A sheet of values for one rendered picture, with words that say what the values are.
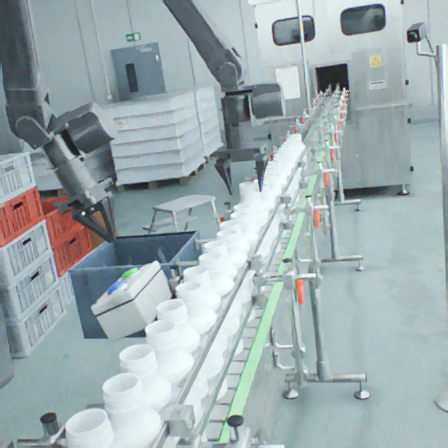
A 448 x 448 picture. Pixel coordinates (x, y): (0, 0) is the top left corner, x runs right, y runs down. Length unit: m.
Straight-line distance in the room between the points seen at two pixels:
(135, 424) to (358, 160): 5.24
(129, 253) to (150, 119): 5.77
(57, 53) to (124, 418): 12.17
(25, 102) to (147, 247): 1.05
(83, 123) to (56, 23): 11.67
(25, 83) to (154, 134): 6.75
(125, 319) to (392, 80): 4.88
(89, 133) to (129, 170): 6.89
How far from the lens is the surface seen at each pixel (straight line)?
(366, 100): 5.63
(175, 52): 11.64
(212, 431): 0.77
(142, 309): 0.93
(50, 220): 4.02
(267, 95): 1.15
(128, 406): 0.57
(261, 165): 1.16
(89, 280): 1.67
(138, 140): 7.73
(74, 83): 12.49
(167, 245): 1.88
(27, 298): 3.58
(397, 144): 5.69
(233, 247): 0.98
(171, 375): 0.66
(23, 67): 0.93
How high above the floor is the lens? 1.44
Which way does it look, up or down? 15 degrees down
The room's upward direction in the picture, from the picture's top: 8 degrees counter-clockwise
